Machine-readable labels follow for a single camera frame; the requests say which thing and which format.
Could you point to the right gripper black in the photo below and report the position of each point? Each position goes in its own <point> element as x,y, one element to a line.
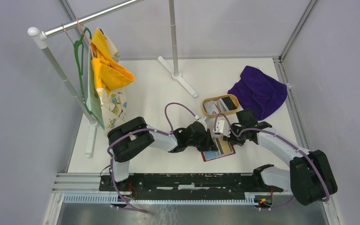
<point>231,139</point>

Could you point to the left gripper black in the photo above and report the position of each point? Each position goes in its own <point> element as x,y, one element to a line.
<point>209,145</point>

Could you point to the red card holder wallet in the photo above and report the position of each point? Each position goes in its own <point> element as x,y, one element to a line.
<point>212,155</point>

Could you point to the gold VIP card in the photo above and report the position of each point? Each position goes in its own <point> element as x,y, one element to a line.
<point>224,148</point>

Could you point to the oval wooden tray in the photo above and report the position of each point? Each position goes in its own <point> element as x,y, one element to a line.
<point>221,105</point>

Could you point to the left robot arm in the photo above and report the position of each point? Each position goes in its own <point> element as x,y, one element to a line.
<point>131,138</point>

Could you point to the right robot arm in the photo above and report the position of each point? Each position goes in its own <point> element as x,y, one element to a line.
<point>309,177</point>

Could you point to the silver credit card in tray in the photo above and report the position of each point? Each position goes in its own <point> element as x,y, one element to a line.
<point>211,107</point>

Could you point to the black card in tray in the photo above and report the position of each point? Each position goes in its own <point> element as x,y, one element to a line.
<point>229,104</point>

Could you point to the purple cloth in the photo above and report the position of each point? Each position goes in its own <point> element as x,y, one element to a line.
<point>259,92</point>

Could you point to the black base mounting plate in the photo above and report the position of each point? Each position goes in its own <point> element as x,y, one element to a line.
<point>187,186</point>

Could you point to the yellow dinosaur print garment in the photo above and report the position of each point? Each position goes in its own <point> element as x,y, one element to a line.
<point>108,81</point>

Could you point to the green clothes hanger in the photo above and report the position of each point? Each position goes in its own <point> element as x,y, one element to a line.
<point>78,46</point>

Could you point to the metal clothes rack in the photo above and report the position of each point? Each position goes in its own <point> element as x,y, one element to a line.
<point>40,38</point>

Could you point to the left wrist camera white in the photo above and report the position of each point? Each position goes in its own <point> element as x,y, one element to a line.
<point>203,120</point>

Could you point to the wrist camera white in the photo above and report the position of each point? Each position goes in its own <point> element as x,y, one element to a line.
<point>221,129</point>
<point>203,120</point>

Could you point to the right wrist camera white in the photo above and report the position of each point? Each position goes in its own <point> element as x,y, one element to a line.
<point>221,129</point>

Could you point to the white cable duct strip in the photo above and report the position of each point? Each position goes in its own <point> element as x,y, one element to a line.
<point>115,199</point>

